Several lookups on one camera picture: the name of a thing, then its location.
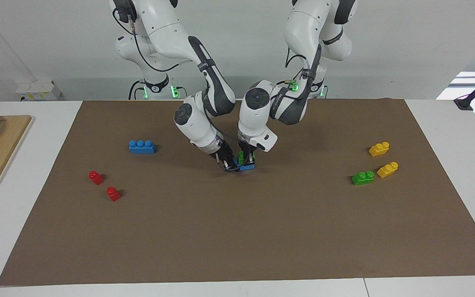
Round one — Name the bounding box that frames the yellow two-stud toy block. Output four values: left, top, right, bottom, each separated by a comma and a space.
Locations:
376, 161, 399, 179
369, 141, 390, 157

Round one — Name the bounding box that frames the black base cable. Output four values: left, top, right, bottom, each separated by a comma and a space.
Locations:
128, 80, 147, 100

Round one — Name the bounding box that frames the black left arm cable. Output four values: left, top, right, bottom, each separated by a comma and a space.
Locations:
285, 46, 311, 80

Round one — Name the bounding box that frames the brown table mat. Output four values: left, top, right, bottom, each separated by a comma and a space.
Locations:
0, 98, 475, 286

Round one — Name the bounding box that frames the white cardboard box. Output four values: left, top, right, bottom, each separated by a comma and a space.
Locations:
16, 80, 63, 101

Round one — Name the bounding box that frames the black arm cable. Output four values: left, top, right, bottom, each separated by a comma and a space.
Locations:
285, 46, 311, 80
113, 7, 243, 146

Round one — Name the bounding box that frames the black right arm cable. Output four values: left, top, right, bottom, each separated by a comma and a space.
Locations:
113, 7, 243, 146

